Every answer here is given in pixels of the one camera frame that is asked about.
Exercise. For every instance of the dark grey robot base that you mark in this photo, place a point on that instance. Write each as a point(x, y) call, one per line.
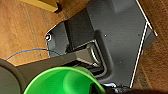
point(126, 36)

